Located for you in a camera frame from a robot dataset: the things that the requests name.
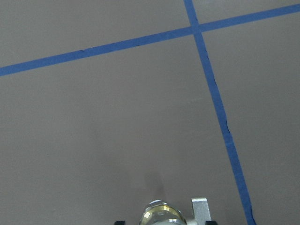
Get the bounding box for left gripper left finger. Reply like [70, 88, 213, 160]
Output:
[114, 221, 125, 225]

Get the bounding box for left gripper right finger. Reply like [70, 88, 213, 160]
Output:
[205, 221, 217, 225]

